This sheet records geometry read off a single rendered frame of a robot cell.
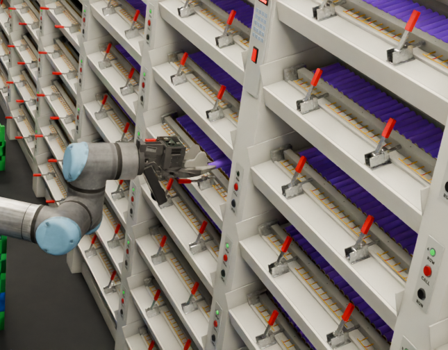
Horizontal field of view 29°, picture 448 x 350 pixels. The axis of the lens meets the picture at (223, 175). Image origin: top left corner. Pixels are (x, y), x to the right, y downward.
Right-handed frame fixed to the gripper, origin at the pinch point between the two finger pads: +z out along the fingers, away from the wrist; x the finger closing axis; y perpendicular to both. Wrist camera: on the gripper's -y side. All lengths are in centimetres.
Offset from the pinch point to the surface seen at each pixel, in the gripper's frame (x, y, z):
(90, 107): 111, -26, 1
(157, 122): 45.4, -6.0, 2.4
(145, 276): 45, -60, 6
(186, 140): 25.5, -3.4, 4.0
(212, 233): 4.4, -21.8, 6.4
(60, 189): 157, -83, 5
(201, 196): 0.3, -8.5, -0.7
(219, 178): 0.4, -3.5, 3.8
